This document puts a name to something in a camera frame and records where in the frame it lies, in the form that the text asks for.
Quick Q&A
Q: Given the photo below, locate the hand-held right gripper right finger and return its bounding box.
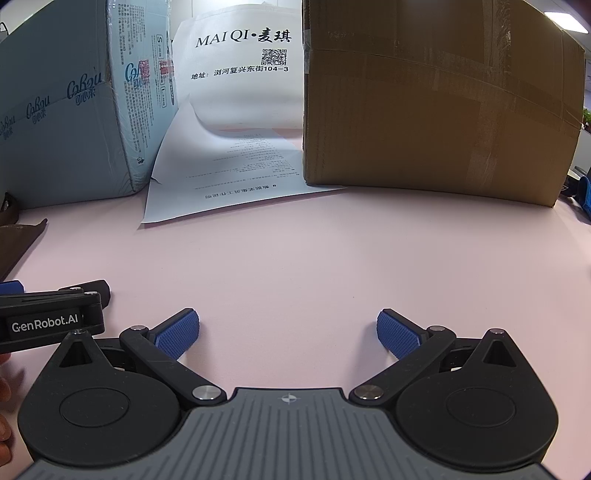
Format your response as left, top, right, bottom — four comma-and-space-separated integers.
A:
348, 308, 520, 408

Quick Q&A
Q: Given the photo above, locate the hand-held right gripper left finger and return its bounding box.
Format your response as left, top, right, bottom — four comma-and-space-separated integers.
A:
58, 308, 228, 408

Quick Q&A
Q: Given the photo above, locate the brown garment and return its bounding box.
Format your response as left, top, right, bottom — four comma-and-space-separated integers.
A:
0, 193, 49, 283

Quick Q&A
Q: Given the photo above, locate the person's left hand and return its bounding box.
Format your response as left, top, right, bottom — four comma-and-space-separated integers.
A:
0, 353, 13, 468

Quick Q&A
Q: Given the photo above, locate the white printed paper sheet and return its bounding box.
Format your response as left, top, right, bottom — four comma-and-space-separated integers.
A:
140, 95, 348, 224

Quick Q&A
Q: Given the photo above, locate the large light blue carton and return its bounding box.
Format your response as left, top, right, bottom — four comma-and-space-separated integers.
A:
0, 0, 180, 209

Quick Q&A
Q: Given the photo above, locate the brown cardboard box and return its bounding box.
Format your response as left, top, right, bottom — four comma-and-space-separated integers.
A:
301, 0, 587, 208

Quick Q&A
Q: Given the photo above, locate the white printed bag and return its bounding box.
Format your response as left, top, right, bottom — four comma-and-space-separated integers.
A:
171, 0, 305, 132

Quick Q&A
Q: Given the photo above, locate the ceiling light panel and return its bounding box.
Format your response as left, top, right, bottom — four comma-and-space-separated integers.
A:
545, 8, 591, 25

